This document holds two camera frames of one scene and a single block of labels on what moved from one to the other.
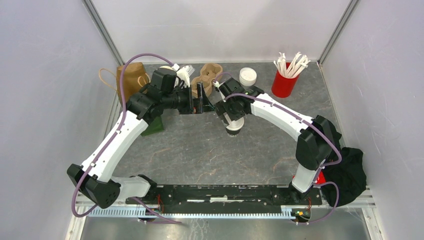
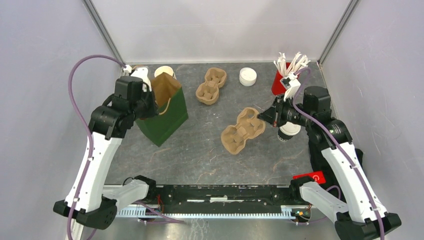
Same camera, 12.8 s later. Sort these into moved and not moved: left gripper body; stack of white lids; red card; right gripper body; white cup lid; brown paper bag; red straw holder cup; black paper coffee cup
Moved: right gripper body; brown paper bag; white cup lid; black paper coffee cup; left gripper body
Not moved: red card; red straw holder cup; stack of white lids
